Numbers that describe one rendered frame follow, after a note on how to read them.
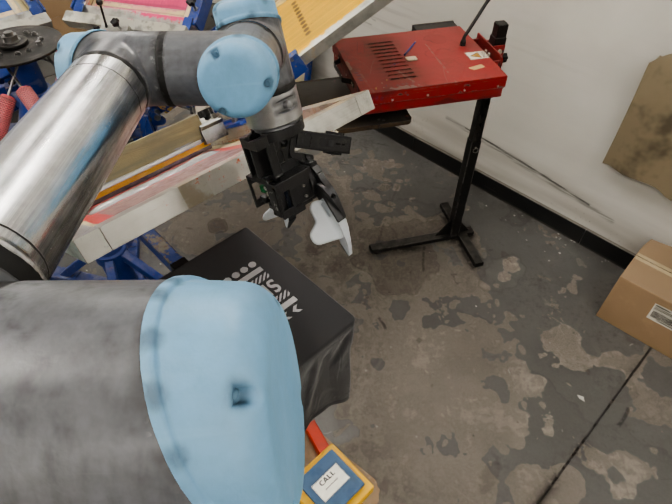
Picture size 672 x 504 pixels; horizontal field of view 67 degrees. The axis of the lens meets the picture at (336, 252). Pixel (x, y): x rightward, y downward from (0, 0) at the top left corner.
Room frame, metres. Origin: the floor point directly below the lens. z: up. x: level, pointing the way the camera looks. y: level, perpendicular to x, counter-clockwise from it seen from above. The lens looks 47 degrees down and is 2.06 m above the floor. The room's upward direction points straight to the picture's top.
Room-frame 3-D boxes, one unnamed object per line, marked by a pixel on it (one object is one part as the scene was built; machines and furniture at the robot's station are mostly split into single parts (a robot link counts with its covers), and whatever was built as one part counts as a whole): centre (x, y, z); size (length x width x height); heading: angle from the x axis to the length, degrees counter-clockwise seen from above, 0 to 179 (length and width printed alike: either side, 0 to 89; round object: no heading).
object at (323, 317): (0.82, 0.27, 0.95); 0.48 x 0.44 x 0.01; 44
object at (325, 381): (0.65, 0.11, 0.74); 0.45 x 0.03 x 0.43; 134
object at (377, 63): (1.96, -0.33, 1.06); 0.61 x 0.46 x 0.12; 104
